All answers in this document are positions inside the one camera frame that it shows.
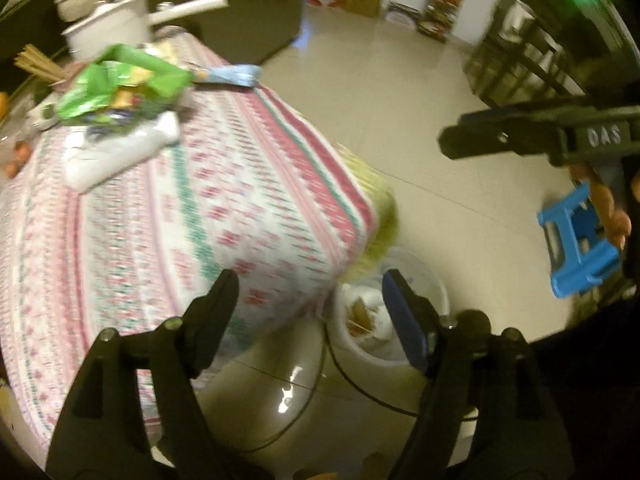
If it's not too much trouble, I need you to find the dark clothing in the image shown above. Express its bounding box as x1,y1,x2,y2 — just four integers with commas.
530,280,640,480

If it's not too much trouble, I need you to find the blue plastic stool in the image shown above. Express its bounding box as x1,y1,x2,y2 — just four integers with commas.
537,182,626,298

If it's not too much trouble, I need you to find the pink patterned tablecloth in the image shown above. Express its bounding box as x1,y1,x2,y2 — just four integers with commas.
0,35,381,451

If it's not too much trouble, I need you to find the white trash bin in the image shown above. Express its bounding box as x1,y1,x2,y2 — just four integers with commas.
327,247,453,411

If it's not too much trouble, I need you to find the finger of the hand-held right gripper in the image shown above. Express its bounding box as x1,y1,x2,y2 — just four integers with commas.
437,102,566,162

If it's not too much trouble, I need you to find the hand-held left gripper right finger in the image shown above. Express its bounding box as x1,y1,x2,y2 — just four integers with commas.
382,269,591,480

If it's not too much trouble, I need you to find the white pot with handle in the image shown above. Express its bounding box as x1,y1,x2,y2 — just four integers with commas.
62,0,231,58

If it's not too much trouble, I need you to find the white plastic bottle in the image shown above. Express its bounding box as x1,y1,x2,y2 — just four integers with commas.
65,110,182,192

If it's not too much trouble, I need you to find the dark wooden chair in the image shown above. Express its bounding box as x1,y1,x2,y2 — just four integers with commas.
462,0,588,108

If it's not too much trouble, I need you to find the stack of magazines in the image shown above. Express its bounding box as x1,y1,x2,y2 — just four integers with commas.
385,0,420,27

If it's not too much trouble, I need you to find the black cable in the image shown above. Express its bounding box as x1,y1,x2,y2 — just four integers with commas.
240,317,481,453

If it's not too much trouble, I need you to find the green snack bag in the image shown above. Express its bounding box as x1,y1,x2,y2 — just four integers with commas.
55,44,196,123

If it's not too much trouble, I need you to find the dark cabinet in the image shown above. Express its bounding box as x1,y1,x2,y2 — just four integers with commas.
112,0,310,67

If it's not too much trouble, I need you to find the yellow-green cloth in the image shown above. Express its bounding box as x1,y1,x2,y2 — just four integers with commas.
335,142,401,281

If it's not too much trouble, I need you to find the bundle of wooden chopsticks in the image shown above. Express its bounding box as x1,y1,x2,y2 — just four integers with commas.
14,44,68,83

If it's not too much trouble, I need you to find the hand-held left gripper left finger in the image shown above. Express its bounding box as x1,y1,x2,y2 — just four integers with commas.
46,269,241,480

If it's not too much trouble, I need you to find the person's right hand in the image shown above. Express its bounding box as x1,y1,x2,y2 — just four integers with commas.
569,162,633,252

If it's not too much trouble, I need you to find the blue packet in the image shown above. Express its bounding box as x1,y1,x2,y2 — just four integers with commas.
192,62,261,90

